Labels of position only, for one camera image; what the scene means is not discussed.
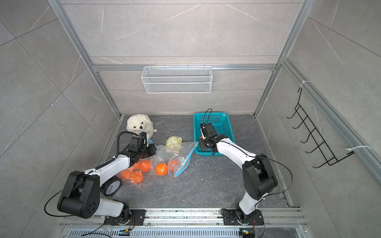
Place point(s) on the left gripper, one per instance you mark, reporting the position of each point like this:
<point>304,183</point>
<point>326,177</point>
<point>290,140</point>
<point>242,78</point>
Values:
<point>151,147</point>

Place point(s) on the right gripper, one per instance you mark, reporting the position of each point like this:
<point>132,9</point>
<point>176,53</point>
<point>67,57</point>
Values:
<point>201,142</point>

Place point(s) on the clear zip bag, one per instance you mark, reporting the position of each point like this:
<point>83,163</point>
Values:
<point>164,155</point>
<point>135,166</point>

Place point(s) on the orange one bag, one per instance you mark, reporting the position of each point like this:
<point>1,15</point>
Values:
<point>161,169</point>

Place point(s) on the orange two bag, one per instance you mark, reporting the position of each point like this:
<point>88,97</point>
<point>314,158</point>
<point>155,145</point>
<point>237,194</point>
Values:
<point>171,165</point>

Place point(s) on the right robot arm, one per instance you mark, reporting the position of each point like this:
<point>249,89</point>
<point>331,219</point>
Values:
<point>258,176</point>

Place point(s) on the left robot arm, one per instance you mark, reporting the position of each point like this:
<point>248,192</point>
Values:
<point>86,193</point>

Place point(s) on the orange in left bag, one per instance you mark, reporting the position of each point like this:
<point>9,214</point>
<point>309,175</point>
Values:
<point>145,166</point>

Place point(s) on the teal plastic basket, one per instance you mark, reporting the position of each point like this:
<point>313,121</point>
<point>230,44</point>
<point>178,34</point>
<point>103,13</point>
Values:
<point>221,123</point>

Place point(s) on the white plush dog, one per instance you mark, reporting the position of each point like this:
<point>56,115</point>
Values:
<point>140,123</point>

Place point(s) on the yellow tissue packet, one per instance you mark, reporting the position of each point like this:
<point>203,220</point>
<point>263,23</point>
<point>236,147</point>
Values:
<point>174,142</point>

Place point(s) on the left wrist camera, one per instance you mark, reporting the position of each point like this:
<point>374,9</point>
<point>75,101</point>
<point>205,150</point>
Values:
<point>145,139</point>

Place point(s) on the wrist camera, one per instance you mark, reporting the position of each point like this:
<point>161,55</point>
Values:
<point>203,130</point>
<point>145,139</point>

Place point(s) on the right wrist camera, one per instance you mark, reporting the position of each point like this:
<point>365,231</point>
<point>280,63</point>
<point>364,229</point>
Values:
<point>203,130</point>

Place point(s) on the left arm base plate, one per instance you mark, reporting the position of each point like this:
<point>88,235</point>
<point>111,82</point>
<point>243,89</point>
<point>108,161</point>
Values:
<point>131,217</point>

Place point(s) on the white wire wall basket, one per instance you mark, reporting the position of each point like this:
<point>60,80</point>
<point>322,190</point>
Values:
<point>177,79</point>

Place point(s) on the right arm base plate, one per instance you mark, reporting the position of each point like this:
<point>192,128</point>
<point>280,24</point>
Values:
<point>235,217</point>

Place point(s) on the aluminium rail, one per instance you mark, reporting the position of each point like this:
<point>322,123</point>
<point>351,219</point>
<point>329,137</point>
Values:
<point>198,218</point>

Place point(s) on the black wire hook rack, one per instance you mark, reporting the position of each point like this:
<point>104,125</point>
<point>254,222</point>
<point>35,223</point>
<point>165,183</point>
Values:
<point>314,135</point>

